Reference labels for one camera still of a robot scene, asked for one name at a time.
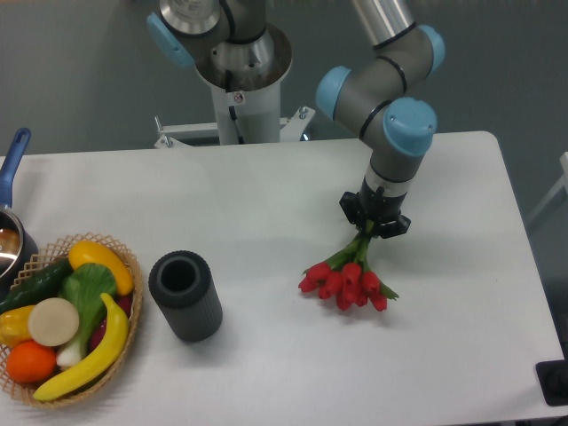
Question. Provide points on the yellow squash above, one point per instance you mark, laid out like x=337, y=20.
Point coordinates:
x=91, y=252

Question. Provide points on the woven wicker basket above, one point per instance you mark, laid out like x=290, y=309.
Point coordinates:
x=52, y=253

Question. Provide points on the black device at table edge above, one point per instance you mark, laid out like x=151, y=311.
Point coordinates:
x=552, y=376

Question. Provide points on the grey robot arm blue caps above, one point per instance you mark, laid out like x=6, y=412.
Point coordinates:
x=371, y=103

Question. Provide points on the green cucumber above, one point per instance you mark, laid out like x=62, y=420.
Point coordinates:
x=42, y=285

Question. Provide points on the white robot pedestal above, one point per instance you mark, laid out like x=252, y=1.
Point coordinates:
x=244, y=81

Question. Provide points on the orange fruit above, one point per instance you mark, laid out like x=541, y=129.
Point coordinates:
x=30, y=362

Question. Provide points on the blue handled saucepan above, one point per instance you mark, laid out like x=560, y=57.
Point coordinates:
x=17, y=246

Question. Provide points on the dark grey ribbed vase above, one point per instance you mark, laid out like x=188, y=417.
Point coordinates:
x=182, y=286

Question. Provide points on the yellow banana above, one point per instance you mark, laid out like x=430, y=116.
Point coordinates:
x=97, y=362

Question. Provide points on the yellow bell pepper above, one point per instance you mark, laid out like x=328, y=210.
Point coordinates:
x=14, y=326

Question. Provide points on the red tulip bouquet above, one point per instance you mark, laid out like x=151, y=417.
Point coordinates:
x=347, y=276

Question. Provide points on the beige round disc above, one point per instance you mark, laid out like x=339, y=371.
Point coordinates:
x=53, y=322

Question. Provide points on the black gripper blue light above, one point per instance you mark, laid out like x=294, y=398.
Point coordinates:
x=383, y=210

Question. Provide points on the green bok choy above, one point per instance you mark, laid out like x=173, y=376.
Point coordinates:
x=83, y=289

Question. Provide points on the white furniture part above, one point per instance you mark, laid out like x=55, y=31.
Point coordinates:
x=551, y=200

